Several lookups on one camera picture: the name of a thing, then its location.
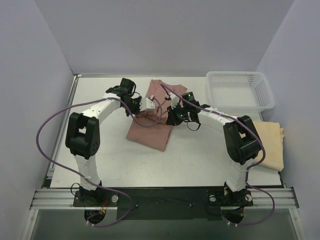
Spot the pink graphic t shirt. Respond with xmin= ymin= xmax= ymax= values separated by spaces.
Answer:
xmin=126 ymin=79 xmax=187 ymax=152

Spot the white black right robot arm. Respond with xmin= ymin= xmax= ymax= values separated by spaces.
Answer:
xmin=164 ymin=92 xmax=262 ymax=205

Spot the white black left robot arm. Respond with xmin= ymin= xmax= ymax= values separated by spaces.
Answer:
xmin=65 ymin=78 xmax=142 ymax=206

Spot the white perforated plastic basket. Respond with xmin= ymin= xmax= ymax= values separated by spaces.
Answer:
xmin=206 ymin=71 xmax=275 ymax=113

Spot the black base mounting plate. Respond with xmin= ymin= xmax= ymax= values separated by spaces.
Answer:
xmin=73 ymin=186 xmax=253 ymax=223

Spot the folded cream t shirt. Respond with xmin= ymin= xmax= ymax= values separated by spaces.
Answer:
xmin=253 ymin=120 xmax=285 ymax=172

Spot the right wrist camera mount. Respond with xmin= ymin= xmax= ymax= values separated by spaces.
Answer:
xmin=164 ymin=92 xmax=181 ymax=109

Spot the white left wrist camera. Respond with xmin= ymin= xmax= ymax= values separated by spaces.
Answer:
xmin=139 ymin=97 xmax=156 ymax=112

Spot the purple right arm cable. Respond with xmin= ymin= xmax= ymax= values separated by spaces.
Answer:
xmin=159 ymin=83 xmax=277 ymax=227

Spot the aluminium table edge rail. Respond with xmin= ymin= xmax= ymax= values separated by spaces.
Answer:
xmin=29 ymin=73 xmax=107 ymax=211

